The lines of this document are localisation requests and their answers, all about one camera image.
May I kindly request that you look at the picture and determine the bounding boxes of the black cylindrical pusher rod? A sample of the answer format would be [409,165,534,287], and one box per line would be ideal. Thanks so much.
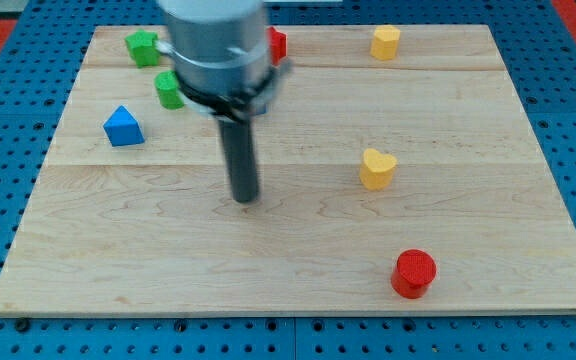
[217,121,259,203]

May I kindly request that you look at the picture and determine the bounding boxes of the red cylinder block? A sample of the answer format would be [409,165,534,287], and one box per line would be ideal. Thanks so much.
[390,249,437,299]

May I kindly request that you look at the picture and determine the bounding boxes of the blue block behind arm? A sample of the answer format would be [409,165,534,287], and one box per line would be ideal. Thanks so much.
[254,104,268,116]

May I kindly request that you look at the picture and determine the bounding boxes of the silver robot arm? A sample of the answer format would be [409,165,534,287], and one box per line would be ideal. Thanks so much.
[157,0,291,203]

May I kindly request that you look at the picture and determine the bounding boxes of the yellow heart block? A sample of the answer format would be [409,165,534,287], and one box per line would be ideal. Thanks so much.
[359,148,398,191]

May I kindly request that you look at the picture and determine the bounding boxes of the green cylinder block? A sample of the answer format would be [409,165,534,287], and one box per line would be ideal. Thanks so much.
[154,71,184,110]

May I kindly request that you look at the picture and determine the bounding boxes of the red star block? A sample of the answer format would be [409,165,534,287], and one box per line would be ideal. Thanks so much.
[267,26,287,67]

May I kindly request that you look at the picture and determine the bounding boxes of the blue triangle block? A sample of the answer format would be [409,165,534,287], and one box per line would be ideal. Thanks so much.
[103,105,145,147]

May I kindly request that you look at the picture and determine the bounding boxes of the green star block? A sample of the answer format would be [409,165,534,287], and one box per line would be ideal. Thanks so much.
[124,29,160,68]

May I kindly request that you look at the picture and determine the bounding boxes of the wooden board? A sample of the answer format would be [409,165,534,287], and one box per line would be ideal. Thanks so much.
[0,25,576,318]

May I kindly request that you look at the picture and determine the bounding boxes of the yellow hexagon block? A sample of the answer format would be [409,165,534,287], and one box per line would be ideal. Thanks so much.
[370,25,401,61]

